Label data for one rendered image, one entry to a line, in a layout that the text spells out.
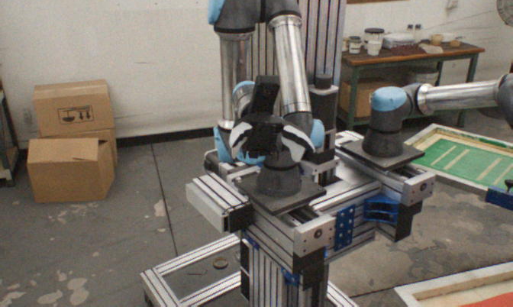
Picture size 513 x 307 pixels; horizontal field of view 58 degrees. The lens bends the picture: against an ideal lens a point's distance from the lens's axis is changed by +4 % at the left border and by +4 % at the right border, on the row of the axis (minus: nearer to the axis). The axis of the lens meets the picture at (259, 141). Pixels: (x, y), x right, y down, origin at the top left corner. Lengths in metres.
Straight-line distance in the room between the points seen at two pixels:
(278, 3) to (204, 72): 3.51
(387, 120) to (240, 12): 0.73
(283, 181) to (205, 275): 1.43
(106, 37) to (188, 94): 0.94
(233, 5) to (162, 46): 3.38
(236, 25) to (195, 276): 1.82
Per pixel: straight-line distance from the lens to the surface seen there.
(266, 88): 0.86
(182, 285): 2.72
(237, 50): 1.26
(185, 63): 4.65
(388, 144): 1.73
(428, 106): 1.77
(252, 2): 1.23
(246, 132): 0.83
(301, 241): 1.38
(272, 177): 1.42
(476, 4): 6.04
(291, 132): 0.85
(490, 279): 1.75
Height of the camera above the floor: 2.02
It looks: 25 degrees down
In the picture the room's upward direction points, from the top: straight up
